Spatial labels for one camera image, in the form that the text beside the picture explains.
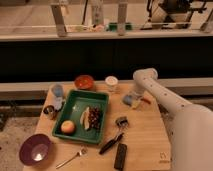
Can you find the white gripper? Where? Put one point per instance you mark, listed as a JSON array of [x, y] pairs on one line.
[[137, 95]]

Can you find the blue sponge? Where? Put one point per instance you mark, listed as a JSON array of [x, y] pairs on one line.
[[127, 99]]

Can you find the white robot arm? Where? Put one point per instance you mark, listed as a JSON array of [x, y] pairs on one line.
[[192, 139]]

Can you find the orange carrot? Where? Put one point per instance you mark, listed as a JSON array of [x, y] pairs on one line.
[[146, 100]]

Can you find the white paper cup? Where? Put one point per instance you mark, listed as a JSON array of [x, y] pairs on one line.
[[111, 82]]

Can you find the dark grape bunch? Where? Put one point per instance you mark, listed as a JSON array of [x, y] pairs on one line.
[[95, 116]]

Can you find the wooden board table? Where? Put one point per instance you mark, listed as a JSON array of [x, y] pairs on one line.
[[148, 146]]

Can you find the red bowl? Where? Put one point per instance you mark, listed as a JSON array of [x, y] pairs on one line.
[[84, 82]]

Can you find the banana slice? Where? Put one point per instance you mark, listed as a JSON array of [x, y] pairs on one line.
[[84, 119]]

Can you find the black rectangular block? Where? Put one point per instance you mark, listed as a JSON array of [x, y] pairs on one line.
[[120, 157]]

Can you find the peach apple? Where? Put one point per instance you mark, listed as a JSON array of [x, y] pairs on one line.
[[68, 127]]

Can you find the metal fork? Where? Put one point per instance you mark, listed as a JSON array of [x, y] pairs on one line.
[[78, 154]]

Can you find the blue plastic cup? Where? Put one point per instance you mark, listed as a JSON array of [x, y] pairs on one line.
[[57, 90]]

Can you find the small metal cup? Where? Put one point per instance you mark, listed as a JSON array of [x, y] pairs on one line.
[[50, 112]]

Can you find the purple bowl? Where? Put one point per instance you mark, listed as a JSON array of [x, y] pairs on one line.
[[34, 149]]

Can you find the black handled brush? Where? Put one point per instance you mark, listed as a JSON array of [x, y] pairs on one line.
[[122, 123]]

